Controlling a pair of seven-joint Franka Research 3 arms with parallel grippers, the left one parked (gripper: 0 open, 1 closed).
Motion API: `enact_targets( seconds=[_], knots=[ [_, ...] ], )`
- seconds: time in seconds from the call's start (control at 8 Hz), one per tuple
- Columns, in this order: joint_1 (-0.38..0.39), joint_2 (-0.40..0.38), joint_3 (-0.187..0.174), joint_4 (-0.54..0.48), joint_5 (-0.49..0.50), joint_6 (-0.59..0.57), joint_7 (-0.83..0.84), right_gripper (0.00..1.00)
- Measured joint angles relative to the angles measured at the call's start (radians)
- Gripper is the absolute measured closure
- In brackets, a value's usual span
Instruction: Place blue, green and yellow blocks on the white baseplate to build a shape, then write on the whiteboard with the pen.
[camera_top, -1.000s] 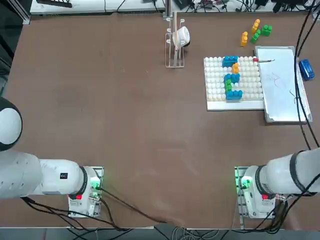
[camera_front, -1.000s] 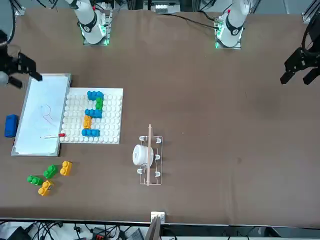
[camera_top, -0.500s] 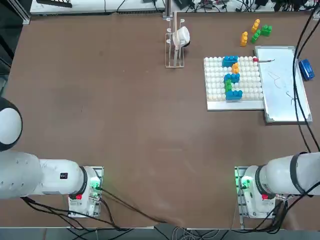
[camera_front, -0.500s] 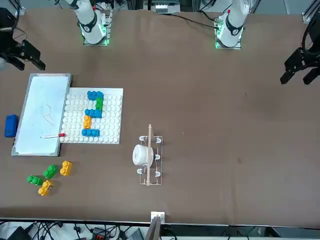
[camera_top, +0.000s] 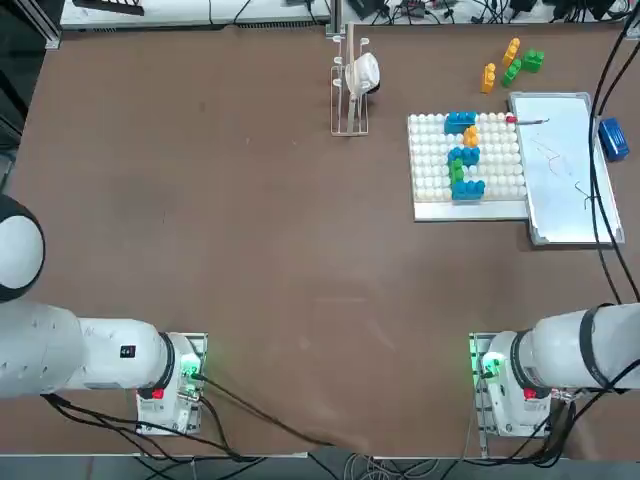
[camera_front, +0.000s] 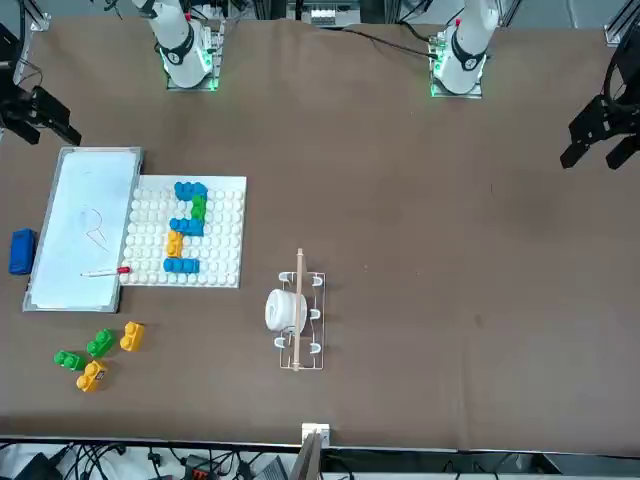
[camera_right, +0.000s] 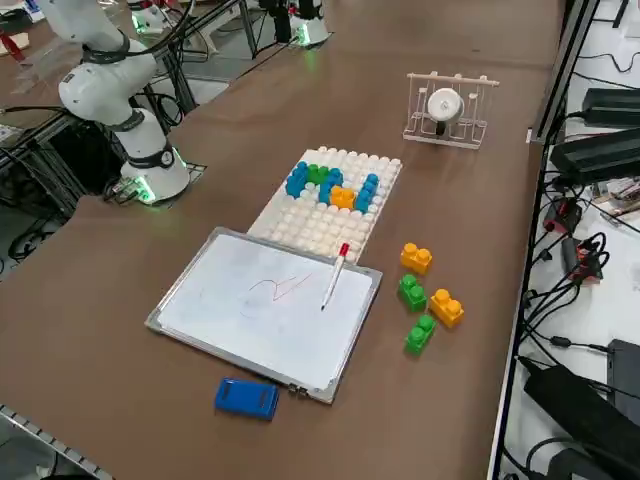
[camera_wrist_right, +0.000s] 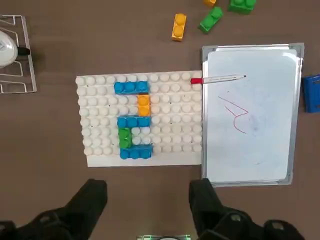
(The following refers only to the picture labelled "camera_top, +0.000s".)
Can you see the silver framed whiteboard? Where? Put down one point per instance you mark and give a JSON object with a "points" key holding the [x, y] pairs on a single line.
{"points": [[555, 200]]}

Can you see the white studded baseplate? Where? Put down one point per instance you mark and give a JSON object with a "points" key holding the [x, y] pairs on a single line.
{"points": [[500, 165]]}

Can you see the white cup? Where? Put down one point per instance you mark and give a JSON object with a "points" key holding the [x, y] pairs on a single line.
{"points": [[365, 72]]}

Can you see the blue three-stud block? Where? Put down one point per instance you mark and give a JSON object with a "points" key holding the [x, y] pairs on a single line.
{"points": [[468, 192], [460, 122], [467, 155]]}

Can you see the blue whiteboard eraser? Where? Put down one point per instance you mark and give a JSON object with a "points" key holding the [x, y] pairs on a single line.
{"points": [[614, 140]]}

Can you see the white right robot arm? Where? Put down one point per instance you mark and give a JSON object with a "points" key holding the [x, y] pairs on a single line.
{"points": [[550, 360]]}

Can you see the green two-stud block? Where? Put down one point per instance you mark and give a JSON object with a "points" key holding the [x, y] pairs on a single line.
{"points": [[533, 61], [456, 171], [511, 73]]}

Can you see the white pen red cap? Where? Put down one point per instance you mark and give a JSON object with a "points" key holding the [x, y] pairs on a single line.
{"points": [[525, 121]]}

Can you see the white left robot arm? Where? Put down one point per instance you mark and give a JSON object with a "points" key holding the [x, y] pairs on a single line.
{"points": [[40, 350]]}

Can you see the aluminium camera post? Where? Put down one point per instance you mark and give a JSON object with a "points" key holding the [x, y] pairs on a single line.
{"points": [[336, 17]]}

